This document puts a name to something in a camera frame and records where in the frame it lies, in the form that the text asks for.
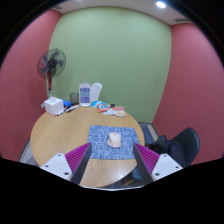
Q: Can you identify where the black bag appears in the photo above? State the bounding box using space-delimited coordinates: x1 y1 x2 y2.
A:
148 134 186 168

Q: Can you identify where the blue snack packet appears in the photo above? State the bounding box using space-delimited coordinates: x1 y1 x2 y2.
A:
90 100 103 108

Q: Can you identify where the cream computer mouse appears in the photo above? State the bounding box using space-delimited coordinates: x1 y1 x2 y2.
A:
106 131 122 149

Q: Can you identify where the white tissue box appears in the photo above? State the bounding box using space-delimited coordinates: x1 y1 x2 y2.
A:
43 96 64 116

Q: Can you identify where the white plastic chair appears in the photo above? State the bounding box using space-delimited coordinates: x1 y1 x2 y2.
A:
89 82 103 103

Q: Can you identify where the whiteboard marker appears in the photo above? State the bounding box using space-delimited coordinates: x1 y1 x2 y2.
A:
65 104 80 113
54 108 70 117

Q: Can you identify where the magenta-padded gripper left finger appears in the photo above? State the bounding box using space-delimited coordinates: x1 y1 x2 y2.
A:
39 142 93 186

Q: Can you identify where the acrylic sign stand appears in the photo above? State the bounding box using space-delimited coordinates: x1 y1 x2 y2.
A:
78 82 92 108

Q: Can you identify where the blue patterned mouse pad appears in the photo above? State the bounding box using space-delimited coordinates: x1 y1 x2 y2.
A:
87 124 141 161

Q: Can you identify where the dark mesh pen cup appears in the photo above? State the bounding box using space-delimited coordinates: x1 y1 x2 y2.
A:
69 92 80 106

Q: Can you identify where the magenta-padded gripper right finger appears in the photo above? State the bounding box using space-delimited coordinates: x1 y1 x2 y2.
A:
132 142 184 186

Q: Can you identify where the standing electric fan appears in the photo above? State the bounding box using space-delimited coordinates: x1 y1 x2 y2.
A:
36 48 67 99

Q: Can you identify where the black office chair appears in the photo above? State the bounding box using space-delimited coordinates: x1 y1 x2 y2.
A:
156 127 201 168

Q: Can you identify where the round ceiling light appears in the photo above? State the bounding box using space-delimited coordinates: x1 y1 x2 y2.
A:
155 0 167 9

